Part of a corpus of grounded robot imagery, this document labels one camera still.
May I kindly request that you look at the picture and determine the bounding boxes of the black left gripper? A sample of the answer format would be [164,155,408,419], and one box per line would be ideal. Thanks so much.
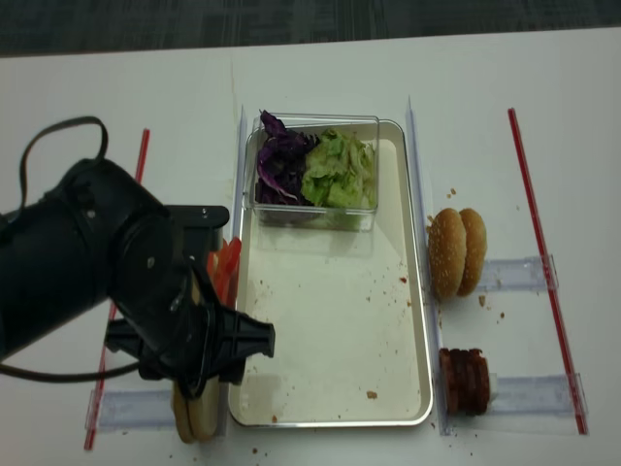
[106,218,276,399]

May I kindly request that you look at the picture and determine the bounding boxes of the bun slice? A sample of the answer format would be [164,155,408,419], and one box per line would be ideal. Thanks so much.
[189,276,222,442]
[171,382,195,445]

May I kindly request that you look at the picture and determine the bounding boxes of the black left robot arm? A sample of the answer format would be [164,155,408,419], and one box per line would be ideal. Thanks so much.
[1,160,250,398]

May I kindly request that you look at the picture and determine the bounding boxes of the rear red tomato slice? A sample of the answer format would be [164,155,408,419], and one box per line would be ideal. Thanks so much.
[220,237,242,308]

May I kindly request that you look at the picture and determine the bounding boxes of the red tomato slice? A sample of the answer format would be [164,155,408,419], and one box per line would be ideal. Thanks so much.
[207,244,233,306]
[220,237,242,308]

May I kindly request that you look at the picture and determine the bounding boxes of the front red tomato slice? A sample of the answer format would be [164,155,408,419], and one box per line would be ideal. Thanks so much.
[207,244,233,306]

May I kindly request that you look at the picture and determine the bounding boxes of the green lettuce leaves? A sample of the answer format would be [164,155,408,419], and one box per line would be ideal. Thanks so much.
[302,128,377,210]

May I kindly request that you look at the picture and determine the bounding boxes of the lower left clear holder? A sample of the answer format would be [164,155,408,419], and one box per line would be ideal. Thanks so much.
[85,389,176,431]

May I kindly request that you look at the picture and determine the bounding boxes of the clear holder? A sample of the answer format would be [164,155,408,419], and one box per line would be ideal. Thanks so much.
[85,389,176,431]
[487,374,588,416]
[475,255,558,291]

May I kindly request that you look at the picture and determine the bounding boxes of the white rectangular metal tray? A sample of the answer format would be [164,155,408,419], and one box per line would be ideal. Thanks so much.
[228,114,433,428]

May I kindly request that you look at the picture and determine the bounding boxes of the clear plastic salad box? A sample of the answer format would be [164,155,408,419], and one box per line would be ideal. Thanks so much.
[243,110,379,231]

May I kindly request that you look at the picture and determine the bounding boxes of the purple cabbage leaves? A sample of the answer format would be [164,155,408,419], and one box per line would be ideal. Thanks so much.
[254,111,319,206]

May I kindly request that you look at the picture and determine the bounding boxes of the left red strip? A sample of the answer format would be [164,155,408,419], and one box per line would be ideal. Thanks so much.
[83,129,150,451]

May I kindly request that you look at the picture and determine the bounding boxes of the red strip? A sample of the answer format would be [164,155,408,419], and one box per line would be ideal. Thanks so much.
[83,129,150,451]
[507,108,589,436]

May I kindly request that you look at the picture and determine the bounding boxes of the sesame top bun left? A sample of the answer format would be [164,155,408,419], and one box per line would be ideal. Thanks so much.
[428,208,467,300]

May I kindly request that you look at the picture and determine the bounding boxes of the sesame bun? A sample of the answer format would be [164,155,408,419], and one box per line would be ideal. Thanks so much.
[428,208,467,300]
[457,208,487,296]

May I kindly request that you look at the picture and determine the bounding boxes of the white pusher block right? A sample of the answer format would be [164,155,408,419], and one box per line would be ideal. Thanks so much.
[487,373,499,409]

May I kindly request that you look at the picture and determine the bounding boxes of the sesame top bun right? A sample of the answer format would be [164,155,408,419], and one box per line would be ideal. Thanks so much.
[457,208,487,296]

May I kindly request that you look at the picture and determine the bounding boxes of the upper right clear holder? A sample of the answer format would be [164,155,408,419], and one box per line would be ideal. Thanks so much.
[475,255,558,291]

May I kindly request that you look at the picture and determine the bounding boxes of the lower right clear holder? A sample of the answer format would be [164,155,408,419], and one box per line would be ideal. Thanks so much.
[487,374,588,416]

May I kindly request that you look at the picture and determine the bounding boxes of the right red strip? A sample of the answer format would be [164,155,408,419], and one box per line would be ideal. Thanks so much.
[507,108,589,436]

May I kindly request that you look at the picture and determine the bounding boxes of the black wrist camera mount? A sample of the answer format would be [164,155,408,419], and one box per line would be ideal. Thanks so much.
[166,205,230,251]

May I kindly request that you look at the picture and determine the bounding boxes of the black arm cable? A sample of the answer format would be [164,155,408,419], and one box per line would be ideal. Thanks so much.
[0,115,142,383]

